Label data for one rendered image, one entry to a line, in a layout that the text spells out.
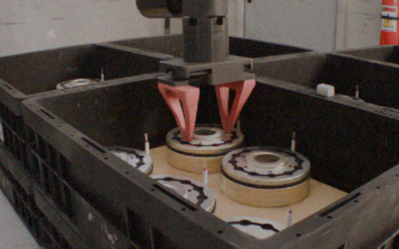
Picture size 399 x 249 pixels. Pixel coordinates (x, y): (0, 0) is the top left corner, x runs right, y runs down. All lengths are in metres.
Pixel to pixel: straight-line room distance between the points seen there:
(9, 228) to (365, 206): 0.57
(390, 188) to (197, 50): 0.31
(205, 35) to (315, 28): 3.29
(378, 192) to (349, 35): 3.42
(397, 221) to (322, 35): 3.43
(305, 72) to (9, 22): 3.30
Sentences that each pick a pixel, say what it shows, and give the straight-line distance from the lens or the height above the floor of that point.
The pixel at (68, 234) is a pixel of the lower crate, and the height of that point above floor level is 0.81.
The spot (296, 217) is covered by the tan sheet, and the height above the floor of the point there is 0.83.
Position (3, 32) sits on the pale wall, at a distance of 3.90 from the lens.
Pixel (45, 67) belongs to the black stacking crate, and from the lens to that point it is 0.97.
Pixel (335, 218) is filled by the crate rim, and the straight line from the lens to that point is 0.27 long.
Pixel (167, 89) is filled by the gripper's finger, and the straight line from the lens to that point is 0.55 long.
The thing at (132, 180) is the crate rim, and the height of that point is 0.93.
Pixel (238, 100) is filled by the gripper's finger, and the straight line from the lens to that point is 0.58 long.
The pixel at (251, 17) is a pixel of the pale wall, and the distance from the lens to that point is 4.13.
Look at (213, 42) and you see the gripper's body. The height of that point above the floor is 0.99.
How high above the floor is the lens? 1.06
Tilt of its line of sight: 18 degrees down
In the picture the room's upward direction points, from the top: straight up
